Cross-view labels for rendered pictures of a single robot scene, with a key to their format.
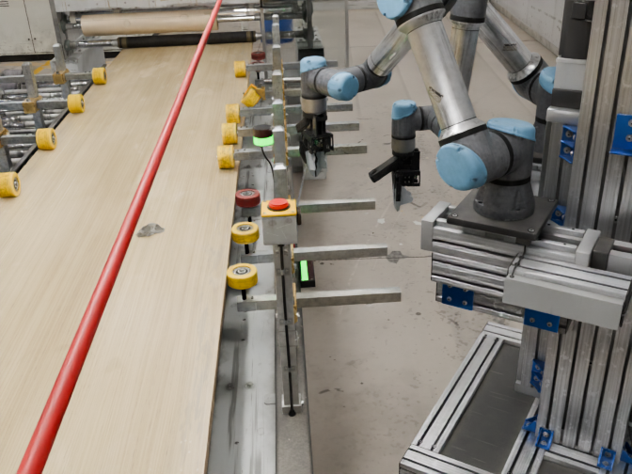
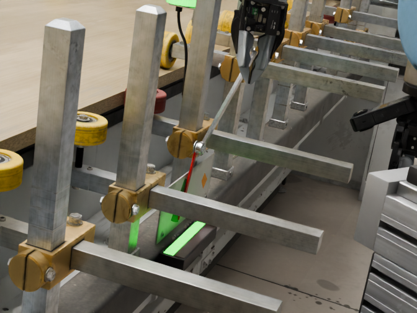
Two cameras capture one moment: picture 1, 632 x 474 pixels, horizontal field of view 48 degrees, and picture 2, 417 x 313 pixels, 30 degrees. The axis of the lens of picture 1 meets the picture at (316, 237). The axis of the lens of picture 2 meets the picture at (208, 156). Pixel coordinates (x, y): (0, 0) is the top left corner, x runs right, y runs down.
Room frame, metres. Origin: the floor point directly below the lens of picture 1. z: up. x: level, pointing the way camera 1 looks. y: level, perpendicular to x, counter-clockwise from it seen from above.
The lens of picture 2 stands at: (0.78, -0.39, 1.28)
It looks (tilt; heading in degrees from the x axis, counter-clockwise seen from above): 18 degrees down; 19
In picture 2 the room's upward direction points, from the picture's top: 9 degrees clockwise
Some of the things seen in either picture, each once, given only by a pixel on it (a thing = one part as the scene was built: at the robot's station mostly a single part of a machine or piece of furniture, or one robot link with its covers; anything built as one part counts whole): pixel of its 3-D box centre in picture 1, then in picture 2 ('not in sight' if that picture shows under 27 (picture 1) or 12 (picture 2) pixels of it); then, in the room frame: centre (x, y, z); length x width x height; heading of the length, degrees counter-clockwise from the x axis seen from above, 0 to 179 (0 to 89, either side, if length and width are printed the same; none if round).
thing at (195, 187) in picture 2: not in sight; (187, 195); (2.03, 0.08, 0.75); 0.26 x 0.01 x 0.10; 2
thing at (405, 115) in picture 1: (404, 119); not in sight; (2.12, -0.29, 1.13); 0.09 x 0.08 x 0.11; 100
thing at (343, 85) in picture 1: (341, 83); not in sight; (1.95, -0.09, 1.29); 0.11 x 0.11 x 0.08; 38
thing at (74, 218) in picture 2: not in sight; (75, 218); (1.64, 0.09, 0.84); 0.02 x 0.02 x 0.01
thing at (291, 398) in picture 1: (286, 328); not in sight; (1.30, 0.07, 0.93); 0.05 x 0.05 x 0.45; 2
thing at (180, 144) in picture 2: not in sight; (191, 136); (2.09, 0.10, 0.85); 0.14 x 0.06 x 0.05; 2
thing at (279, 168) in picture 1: (284, 242); (133, 160); (1.81, 0.09, 0.87); 0.04 x 0.04 x 0.48; 2
